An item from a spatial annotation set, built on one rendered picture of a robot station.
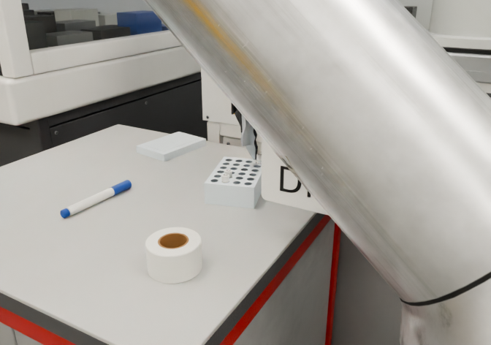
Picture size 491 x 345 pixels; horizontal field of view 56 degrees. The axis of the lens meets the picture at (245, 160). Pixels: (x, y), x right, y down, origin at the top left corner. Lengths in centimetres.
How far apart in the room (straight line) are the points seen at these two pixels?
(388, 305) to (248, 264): 55
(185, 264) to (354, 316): 65
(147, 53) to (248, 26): 124
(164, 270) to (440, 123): 45
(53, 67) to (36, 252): 59
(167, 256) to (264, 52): 41
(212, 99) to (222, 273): 54
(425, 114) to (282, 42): 6
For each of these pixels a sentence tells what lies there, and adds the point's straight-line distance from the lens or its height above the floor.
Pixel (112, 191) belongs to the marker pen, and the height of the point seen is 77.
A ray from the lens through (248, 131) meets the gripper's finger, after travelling 80.
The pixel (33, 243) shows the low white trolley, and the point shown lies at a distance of 72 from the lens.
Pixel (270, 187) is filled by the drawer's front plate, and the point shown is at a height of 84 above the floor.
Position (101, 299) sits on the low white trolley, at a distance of 58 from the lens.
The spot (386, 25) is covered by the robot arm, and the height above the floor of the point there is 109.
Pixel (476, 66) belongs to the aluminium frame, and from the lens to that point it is 87.
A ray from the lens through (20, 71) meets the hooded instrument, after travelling 113.
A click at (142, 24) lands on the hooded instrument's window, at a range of 143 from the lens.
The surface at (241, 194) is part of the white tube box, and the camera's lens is 74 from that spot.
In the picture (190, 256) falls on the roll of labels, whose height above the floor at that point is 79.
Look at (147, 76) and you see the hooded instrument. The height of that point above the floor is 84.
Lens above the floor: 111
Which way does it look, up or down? 22 degrees down
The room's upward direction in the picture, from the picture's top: straight up
